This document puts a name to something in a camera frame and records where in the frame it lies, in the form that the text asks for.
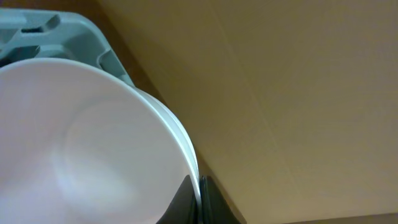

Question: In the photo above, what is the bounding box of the pink bowl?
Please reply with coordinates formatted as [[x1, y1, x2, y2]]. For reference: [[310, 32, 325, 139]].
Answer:
[[1, 58, 201, 224]]

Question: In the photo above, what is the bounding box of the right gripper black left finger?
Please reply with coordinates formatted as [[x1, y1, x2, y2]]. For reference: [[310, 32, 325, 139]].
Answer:
[[156, 175, 198, 224]]

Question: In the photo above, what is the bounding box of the grey plastic dishwasher rack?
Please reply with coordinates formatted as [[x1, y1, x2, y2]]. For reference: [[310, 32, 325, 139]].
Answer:
[[1, 7, 133, 85]]

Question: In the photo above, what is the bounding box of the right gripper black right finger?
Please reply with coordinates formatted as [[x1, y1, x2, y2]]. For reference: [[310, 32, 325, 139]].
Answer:
[[200, 176, 241, 224]]

